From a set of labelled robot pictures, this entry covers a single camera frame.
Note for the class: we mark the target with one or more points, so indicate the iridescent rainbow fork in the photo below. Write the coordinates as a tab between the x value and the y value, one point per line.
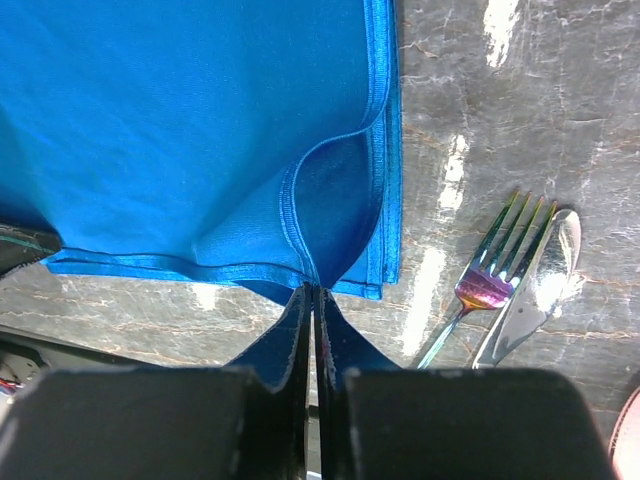
499	264

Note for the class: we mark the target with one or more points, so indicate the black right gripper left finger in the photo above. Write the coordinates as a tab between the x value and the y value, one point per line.
244	420

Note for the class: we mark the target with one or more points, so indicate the blue cloth napkin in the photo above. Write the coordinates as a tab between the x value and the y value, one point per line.
249	143

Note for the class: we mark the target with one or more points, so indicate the silver table knife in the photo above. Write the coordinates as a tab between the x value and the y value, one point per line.
540	294

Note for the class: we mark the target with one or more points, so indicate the pink baseball cap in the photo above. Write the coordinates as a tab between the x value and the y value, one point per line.
624	449

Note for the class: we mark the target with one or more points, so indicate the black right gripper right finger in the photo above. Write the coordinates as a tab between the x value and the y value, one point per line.
381	421

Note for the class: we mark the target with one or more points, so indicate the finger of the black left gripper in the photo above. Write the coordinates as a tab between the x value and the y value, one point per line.
21	247

